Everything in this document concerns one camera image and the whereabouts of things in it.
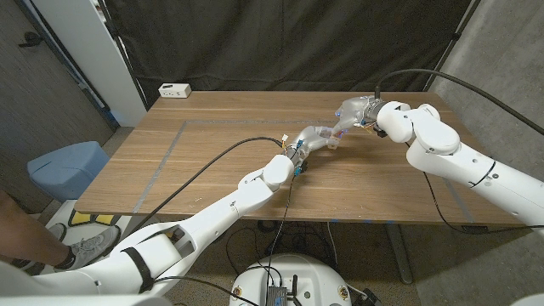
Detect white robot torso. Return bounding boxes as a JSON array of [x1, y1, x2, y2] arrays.
[[229, 253, 353, 306]]

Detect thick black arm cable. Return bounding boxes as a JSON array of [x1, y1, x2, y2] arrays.
[[373, 69, 544, 137], [127, 136, 286, 233]]

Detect black backdrop curtain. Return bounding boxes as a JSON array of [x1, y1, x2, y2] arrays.
[[104, 0, 484, 105]]

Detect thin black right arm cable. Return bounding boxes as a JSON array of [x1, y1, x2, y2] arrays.
[[405, 142, 544, 235]]

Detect grey black sneaker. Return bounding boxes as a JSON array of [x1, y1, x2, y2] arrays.
[[10, 223, 67, 276], [54, 224, 122, 272]]

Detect grey electronics box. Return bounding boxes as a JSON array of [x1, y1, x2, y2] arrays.
[[266, 285, 289, 306]]

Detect black door handle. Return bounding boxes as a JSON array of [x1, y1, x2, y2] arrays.
[[17, 31, 43, 48]]

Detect white power strip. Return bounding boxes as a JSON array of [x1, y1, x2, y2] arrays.
[[157, 82, 192, 99]]

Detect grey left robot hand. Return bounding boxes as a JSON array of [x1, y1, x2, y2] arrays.
[[284, 125, 342, 167]]

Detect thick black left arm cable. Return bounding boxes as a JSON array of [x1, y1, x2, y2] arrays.
[[127, 136, 286, 233]]

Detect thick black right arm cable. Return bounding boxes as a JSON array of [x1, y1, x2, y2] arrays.
[[373, 69, 544, 137]]

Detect black floor device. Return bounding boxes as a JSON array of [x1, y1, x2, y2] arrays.
[[360, 287, 383, 306]]

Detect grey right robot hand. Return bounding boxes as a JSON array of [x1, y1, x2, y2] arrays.
[[331, 95, 387, 138]]

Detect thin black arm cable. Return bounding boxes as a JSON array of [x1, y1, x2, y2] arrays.
[[152, 172, 297, 306], [405, 142, 544, 235]]

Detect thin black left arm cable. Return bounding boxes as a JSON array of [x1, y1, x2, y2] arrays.
[[152, 172, 297, 306]]

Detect yellow black floor object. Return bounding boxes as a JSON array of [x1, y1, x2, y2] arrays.
[[70, 211, 116, 226]]

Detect grey table leg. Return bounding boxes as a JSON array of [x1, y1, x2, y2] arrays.
[[384, 224, 414, 285]]

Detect black floor cable bundle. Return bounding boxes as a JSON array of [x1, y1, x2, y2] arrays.
[[224, 219, 341, 277]]

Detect person's bare leg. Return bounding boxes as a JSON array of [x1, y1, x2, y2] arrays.
[[0, 189, 77, 271]]

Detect white cabinet panel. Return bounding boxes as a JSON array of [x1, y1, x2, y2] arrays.
[[31, 0, 148, 128]]

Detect blue padded stool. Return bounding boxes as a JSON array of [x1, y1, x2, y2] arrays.
[[26, 140, 111, 203]]

